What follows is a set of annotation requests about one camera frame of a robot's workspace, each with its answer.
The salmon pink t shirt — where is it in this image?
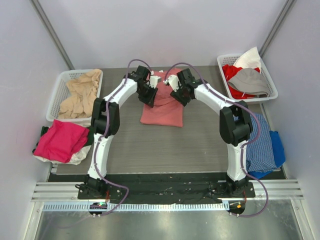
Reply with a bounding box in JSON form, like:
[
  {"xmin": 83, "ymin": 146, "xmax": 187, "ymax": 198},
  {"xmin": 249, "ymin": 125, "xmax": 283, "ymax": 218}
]
[{"xmin": 140, "ymin": 70, "xmax": 184, "ymax": 128}]

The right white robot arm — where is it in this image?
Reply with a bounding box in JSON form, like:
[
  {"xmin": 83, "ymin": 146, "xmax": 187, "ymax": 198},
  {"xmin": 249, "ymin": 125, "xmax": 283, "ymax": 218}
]
[{"xmin": 164, "ymin": 68, "xmax": 253, "ymax": 198}]

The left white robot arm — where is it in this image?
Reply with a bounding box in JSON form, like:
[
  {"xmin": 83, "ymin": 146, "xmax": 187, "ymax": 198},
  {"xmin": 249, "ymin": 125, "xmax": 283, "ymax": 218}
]
[{"xmin": 75, "ymin": 66, "xmax": 158, "ymax": 200}]

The red garment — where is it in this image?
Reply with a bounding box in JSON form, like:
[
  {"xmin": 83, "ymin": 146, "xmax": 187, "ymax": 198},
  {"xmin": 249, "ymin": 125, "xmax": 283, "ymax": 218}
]
[{"xmin": 221, "ymin": 64, "xmax": 261, "ymax": 100}]

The right white plastic basket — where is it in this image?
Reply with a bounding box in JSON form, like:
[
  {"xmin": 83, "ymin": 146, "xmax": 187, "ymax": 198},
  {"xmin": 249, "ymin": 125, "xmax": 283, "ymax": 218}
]
[{"xmin": 217, "ymin": 53, "xmax": 279, "ymax": 105}]

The white plastic basket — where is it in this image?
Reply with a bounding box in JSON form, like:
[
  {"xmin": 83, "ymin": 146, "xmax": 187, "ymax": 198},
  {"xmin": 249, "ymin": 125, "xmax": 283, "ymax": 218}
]
[
  {"xmin": 46, "ymin": 69, "xmax": 103, "ymax": 126},
  {"xmin": 217, "ymin": 53, "xmax": 279, "ymax": 105}
]

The beige t shirt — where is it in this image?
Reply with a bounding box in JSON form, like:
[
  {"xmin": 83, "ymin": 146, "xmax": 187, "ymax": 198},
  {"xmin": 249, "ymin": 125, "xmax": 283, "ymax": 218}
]
[{"xmin": 58, "ymin": 69, "xmax": 103, "ymax": 119}]

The left white plastic basket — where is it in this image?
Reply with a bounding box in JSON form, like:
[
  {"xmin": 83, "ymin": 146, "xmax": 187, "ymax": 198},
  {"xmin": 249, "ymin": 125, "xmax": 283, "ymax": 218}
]
[{"xmin": 46, "ymin": 69, "xmax": 103, "ymax": 126}]

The cream white garment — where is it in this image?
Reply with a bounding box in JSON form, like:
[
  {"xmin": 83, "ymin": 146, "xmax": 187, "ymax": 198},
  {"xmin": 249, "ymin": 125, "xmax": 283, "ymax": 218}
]
[{"xmin": 34, "ymin": 145, "xmax": 91, "ymax": 165}]

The blue checkered shirt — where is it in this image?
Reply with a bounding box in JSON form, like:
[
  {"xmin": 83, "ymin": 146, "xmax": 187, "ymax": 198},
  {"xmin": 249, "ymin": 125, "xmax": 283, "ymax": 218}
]
[{"xmin": 246, "ymin": 113, "xmax": 277, "ymax": 173}]

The magenta t shirt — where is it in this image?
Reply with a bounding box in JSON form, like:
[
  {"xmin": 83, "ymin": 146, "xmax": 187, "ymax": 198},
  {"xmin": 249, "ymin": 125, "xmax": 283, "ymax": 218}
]
[{"xmin": 33, "ymin": 119, "xmax": 90, "ymax": 164}]

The bright blue garment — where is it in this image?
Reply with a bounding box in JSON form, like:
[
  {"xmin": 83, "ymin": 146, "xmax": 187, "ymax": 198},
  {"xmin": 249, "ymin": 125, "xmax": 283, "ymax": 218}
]
[{"xmin": 248, "ymin": 130, "xmax": 286, "ymax": 179}]

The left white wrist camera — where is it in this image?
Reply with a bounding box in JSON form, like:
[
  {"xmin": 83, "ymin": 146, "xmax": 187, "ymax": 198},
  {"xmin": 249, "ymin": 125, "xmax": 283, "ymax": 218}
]
[{"xmin": 148, "ymin": 71, "xmax": 161, "ymax": 89}]

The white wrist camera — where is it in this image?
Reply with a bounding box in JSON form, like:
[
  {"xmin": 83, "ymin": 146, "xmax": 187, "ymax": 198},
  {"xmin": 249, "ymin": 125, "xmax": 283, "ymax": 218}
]
[
  {"xmin": 148, "ymin": 71, "xmax": 161, "ymax": 89},
  {"xmin": 163, "ymin": 74, "xmax": 180, "ymax": 92}
]

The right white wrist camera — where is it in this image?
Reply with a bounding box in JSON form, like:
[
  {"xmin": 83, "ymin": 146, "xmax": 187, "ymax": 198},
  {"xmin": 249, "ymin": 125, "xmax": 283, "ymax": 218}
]
[{"xmin": 163, "ymin": 74, "xmax": 180, "ymax": 92}]

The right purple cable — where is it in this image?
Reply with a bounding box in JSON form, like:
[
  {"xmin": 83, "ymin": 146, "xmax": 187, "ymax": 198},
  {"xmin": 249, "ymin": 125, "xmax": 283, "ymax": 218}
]
[{"xmin": 164, "ymin": 62, "xmax": 270, "ymax": 218}]

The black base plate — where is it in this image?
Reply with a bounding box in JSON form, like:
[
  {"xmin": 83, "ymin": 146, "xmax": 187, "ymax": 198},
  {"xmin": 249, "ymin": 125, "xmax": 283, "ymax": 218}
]
[{"xmin": 75, "ymin": 172, "xmax": 256, "ymax": 205}]

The white slotted cable duct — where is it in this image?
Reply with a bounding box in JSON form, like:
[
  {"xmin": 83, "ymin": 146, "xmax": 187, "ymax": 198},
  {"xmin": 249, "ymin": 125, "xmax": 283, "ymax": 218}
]
[{"xmin": 42, "ymin": 201, "xmax": 230, "ymax": 212}]

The left corner aluminium post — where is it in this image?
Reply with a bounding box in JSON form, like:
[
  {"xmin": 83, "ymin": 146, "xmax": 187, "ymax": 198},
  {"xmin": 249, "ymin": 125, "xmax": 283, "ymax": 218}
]
[{"xmin": 30, "ymin": 0, "xmax": 75, "ymax": 70}]

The corner aluminium post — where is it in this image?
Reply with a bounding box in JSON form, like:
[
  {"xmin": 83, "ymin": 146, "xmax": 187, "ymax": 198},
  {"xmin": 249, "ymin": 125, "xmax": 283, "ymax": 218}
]
[
  {"xmin": 30, "ymin": 0, "xmax": 75, "ymax": 70},
  {"xmin": 259, "ymin": 0, "xmax": 297, "ymax": 58}
]

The aluminium frame rail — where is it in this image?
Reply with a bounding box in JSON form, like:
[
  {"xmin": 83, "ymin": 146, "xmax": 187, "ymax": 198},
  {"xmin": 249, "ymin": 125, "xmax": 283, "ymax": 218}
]
[{"xmin": 31, "ymin": 179, "xmax": 304, "ymax": 202}]

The right corner aluminium post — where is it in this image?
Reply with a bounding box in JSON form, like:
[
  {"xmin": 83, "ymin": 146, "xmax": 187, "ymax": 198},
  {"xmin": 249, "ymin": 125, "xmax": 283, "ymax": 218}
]
[{"xmin": 259, "ymin": 0, "xmax": 297, "ymax": 58}]

